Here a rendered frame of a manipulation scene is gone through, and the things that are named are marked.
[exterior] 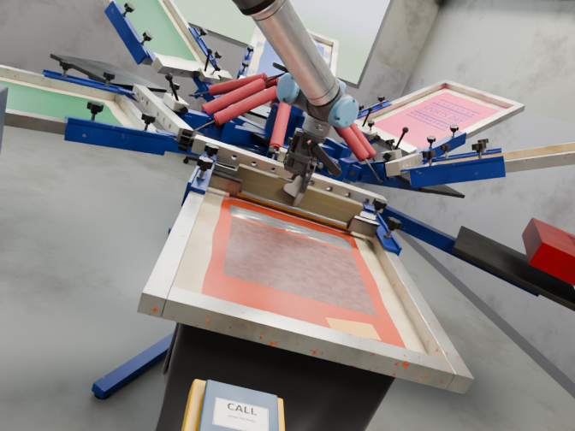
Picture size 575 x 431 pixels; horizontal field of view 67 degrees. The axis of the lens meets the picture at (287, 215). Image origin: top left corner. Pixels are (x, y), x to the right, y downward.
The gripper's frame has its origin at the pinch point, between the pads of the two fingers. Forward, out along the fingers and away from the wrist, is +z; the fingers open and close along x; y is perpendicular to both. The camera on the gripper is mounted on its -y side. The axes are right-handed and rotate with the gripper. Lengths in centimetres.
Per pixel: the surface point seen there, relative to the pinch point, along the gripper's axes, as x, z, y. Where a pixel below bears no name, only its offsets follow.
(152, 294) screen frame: 61, 2, 28
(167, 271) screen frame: 53, 2, 27
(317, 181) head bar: -20.8, -2.0, -8.6
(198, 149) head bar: -20.7, 0.1, 32.3
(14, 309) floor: -46, 101, 90
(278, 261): 30.8, 5.3, 4.9
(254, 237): 21.7, 5.3, 10.8
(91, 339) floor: -40, 101, 55
